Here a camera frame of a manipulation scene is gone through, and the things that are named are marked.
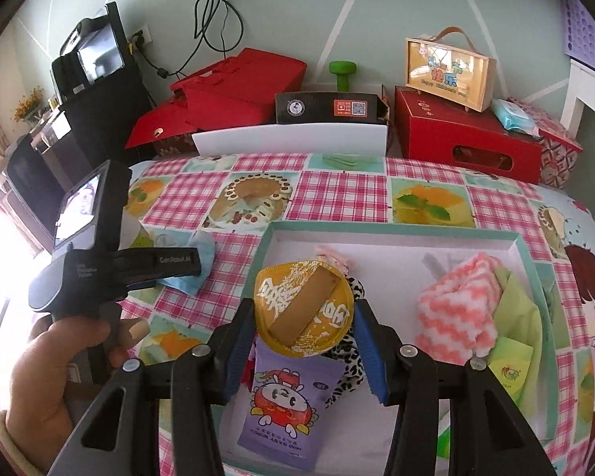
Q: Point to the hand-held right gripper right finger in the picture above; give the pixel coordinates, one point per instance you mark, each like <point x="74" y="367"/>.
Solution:
<point x="372" y="357"/>

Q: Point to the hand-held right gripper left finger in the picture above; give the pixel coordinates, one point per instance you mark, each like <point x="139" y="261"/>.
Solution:
<point x="238" y="352"/>

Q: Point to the leopard print scrunchie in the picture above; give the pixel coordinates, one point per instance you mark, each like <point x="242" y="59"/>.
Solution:
<point x="347" y="367"/>

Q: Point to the purple wet wipes packet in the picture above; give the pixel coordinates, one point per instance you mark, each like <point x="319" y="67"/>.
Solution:
<point x="287" y="406"/>

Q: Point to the yellow round packet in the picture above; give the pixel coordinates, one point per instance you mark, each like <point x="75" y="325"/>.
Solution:
<point x="302" y="302"/>

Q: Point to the blue face mask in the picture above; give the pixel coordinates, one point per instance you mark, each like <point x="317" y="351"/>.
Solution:
<point x="198" y="263"/>

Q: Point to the pink white striped towel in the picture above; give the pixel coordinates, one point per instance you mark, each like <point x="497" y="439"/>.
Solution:
<point x="456" y="307"/>

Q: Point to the pale pink scrunchie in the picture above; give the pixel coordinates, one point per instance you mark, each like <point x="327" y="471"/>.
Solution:
<point x="334" y="258"/>

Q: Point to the teal edged white tray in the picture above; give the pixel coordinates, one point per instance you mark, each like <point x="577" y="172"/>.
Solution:
<point x="391" y="253"/>

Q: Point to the green tissue packet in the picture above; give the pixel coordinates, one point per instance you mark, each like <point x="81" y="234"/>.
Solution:
<point x="513" y="367"/>

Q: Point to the person's left hand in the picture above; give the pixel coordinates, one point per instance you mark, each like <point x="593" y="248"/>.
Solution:
<point x="54" y="386"/>

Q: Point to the brown patterned box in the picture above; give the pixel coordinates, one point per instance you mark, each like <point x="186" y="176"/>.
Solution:
<point x="173" y="146"/>

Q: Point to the pink checked printed tablecloth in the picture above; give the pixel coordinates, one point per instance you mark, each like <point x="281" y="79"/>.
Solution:
<point x="337" y="193"/>

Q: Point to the yellow flowers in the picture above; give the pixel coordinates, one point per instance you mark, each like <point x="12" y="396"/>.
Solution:
<point x="27" y="104"/>

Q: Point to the flat red gift box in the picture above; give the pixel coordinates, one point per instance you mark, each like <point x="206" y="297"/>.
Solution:
<point x="188" y="121"/>

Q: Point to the pale green folded cloth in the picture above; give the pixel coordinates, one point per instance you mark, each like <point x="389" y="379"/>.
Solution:
<point x="349" y="160"/>

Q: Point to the red box with window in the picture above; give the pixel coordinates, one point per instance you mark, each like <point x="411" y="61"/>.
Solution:
<point x="456" y="134"/>

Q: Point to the red gift box lid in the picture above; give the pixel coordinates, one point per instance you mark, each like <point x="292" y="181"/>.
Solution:
<point x="248" y="77"/>

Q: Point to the black cardboard box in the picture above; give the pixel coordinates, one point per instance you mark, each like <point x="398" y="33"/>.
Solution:
<point x="327" y="108"/>

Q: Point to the red patterned box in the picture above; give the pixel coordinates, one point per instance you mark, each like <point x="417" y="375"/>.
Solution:
<point x="560" y="153"/>

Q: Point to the blue wipes packet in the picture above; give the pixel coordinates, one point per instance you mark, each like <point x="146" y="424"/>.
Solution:
<point x="515" y="116"/>

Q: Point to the green dumbbell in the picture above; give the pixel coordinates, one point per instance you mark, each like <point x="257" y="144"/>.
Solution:
<point x="343" y="75"/>

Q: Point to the wooden framed gift box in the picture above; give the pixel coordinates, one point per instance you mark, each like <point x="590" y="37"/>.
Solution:
<point x="448" y="72"/>

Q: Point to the purple perforated panel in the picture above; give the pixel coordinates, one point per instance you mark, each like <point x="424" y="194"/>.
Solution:
<point x="590" y="29"/>

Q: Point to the white wall socket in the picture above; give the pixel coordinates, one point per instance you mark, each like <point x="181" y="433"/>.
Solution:
<point x="141" y="37"/>

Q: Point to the white furniture frame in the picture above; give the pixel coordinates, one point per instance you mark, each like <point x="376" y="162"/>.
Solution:
<point x="582" y="89"/>

